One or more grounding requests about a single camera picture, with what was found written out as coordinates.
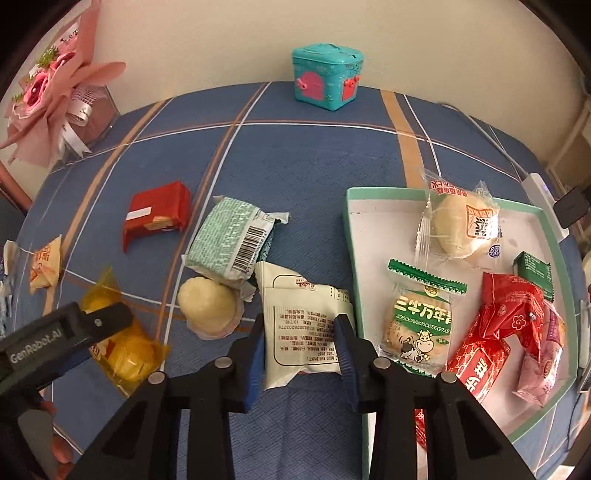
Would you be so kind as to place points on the person's hand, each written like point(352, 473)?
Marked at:
point(63, 454)

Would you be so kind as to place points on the dark green snack packet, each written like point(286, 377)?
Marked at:
point(535, 271)

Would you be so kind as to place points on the red nice snack packet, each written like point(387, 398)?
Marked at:
point(511, 305)

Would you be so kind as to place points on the cream white snack packet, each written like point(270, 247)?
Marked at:
point(298, 324)

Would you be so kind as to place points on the green white biscuit packet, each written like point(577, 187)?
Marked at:
point(419, 322)

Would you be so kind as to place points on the pink swiss roll packet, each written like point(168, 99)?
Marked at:
point(538, 377)

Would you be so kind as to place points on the small red box snack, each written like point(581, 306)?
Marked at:
point(163, 208)

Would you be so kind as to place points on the pink flower bouquet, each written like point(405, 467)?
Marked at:
point(36, 115)

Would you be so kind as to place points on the yellow cake packet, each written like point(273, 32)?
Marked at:
point(130, 356)

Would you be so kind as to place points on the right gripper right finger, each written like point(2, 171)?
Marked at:
point(463, 441)

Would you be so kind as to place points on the orange cream snack packet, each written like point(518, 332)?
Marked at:
point(45, 266)

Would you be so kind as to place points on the unwrapped round white pastry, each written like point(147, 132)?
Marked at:
point(212, 310)

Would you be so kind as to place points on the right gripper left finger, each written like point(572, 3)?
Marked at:
point(140, 441)

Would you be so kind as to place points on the mint green snack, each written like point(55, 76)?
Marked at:
point(235, 236)

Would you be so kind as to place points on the long red snack packet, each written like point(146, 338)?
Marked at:
point(478, 361)

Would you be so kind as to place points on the clear white bun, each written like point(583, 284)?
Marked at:
point(458, 224)

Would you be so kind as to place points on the teal toy house box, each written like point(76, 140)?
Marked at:
point(326, 75)

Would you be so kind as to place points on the black charger adapter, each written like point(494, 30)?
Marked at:
point(573, 206)

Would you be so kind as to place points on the white power strip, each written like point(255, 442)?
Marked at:
point(540, 196)

